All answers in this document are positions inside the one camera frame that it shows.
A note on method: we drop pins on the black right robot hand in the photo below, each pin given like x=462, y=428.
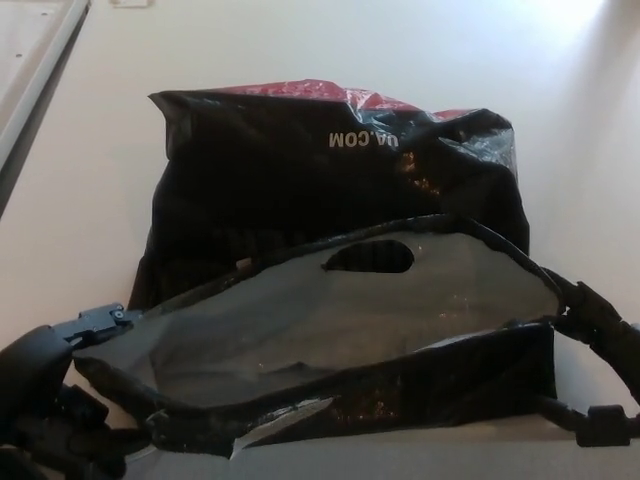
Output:
x=600, y=425

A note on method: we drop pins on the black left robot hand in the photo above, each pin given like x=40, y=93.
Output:
x=30, y=360

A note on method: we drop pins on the black Under Armour plastic bag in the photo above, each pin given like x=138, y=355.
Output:
x=240, y=175

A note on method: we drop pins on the white adjacent desk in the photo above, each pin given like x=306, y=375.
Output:
x=25, y=60

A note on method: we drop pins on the red white Chipman sticker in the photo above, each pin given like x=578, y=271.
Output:
x=131, y=3

